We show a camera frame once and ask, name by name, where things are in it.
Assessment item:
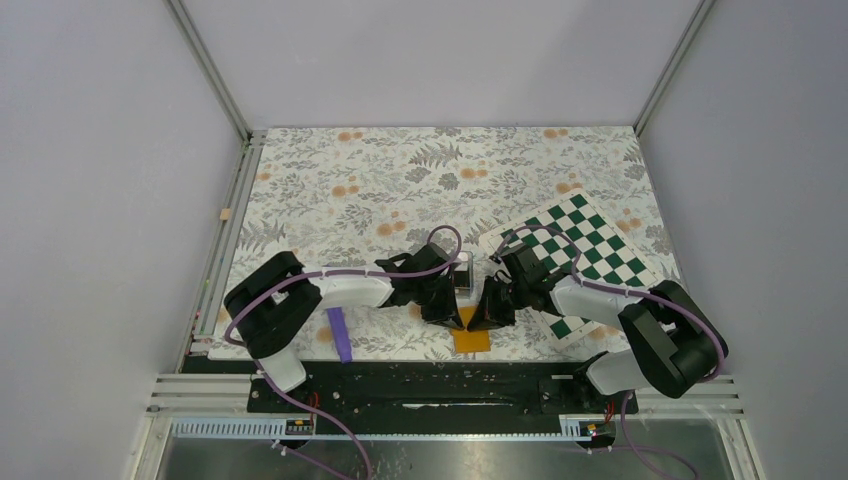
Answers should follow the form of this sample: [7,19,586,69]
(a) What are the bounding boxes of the orange leather card holder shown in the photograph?
[450,306,491,354]

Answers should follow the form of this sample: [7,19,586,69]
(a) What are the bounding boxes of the right aluminium frame post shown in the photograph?
[633,0,717,138]

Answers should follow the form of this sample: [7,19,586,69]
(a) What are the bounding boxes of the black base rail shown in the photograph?
[182,356,710,439]

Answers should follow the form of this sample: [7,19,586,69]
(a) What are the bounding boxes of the green white chessboard mat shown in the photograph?
[479,189,663,346]

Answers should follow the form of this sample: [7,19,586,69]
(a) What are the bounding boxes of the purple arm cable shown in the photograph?
[493,224,727,478]
[223,225,464,478]

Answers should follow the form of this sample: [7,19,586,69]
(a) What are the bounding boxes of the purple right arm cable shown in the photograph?
[493,224,727,478]

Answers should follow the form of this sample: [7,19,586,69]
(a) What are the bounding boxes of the black credit card stack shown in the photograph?
[451,261,474,298]

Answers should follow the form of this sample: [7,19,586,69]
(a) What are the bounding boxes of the left aluminium frame post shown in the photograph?
[164,0,253,143]

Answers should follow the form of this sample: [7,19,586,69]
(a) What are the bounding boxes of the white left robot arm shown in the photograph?
[223,243,463,411]

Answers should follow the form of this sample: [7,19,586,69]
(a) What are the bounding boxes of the aluminium frame post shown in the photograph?
[164,0,253,143]
[633,0,717,138]

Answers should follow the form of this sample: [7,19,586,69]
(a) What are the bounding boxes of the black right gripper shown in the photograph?
[467,275,530,332]

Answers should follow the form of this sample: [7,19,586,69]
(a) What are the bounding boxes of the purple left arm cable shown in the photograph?
[223,225,464,478]

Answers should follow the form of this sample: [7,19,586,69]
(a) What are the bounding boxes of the clear acrylic card box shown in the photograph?
[435,250,475,300]

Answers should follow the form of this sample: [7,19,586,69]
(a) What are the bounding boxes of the floral patterned table mat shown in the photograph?
[190,126,680,361]

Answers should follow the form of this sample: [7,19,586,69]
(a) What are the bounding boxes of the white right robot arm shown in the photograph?
[467,246,728,412]

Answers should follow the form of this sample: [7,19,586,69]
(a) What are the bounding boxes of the purple marker pen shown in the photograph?
[326,307,353,364]

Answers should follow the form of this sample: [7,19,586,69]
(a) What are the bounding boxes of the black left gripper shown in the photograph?
[413,273,463,331]

